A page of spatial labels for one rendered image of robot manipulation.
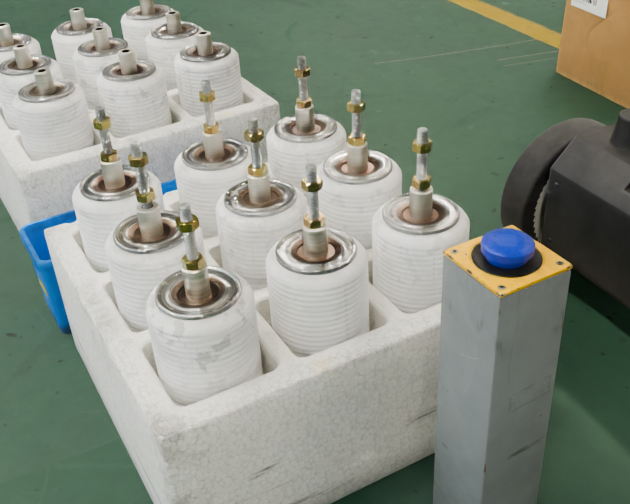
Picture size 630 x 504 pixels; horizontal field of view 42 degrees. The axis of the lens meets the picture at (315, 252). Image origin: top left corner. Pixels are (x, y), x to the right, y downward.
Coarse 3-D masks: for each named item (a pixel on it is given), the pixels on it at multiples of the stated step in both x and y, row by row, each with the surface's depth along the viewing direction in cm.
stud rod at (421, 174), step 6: (420, 132) 76; (426, 132) 76; (420, 138) 76; (426, 138) 76; (420, 156) 77; (426, 156) 77; (420, 162) 78; (426, 162) 78; (420, 168) 78; (426, 168) 78; (420, 174) 78; (426, 174) 79
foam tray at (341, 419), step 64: (64, 256) 91; (384, 320) 80; (128, 384) 74; (256, 384) 73; (320, 384) 74; (384, 384) 79; (128, 448) 89; (192, 448) 70; (256, 448) 74; (320, 448) 79; (384, 448) 84
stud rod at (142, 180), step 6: (132, 144) 75; (138, 144) 75; (132, 150) 76; (138, 150) 76; (132, 156) 76; (138, 156) 76; (138, 168) 77; (144, 168) 77; (138, 174) 77; (144, 174) 77; (138, 180) 77; (144, 180) 78; (138, 186) 78; (144, 186) 78; (144, 192) 78; (144, 204) 79; (150, 204) 79
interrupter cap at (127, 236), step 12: (132, 216) 83; (168, 216) 83; (120, 228) 82; (132, 228) 82; (168, 228) 82; (120, 240) 80; (132, 240) 80; (144, 240) 80; (156, 240) 80; (168, 240) 79; (180, 240) 79; (132, 252) 78; (144, 252) 78; (156, 252) 78
